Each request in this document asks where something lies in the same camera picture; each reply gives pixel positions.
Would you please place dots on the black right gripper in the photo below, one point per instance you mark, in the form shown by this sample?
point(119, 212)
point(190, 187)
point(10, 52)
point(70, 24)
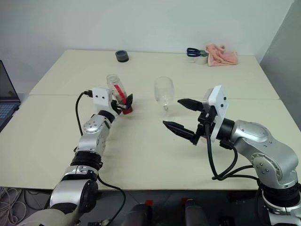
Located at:
point(207, 122)

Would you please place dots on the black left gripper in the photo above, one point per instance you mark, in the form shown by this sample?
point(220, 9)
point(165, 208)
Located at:
point(117, 109)

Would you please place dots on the clear bottle with red label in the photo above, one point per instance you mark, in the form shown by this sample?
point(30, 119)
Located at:
point(115, 87)

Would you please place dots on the clear wine glass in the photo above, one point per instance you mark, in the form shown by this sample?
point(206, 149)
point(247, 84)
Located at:
point(163, 90)

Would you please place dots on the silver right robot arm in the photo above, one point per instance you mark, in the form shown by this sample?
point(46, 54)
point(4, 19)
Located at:
point(263, 146)

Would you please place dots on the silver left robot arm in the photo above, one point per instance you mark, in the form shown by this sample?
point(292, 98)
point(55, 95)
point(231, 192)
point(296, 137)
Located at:
point(92, 139)

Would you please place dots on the white tape roll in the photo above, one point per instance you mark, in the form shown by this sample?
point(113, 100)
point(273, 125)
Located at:
point(201, 60)

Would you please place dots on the pink cloth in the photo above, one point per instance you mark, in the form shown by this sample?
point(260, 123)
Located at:
point(222, 56)

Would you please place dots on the grey partition panel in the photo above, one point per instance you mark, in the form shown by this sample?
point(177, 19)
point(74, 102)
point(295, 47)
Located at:
point(284, 70)

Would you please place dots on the dark grey laptop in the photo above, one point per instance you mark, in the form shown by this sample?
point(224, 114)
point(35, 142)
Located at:
point(7, 93)

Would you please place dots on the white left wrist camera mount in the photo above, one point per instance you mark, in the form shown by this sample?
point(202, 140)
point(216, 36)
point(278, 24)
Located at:
point(101, 97)

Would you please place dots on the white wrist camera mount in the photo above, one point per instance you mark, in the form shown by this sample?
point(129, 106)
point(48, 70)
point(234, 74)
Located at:
point(101, 97)
point(218, 101)

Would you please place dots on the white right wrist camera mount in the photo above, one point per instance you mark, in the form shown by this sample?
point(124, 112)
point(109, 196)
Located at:
point(218, 101)

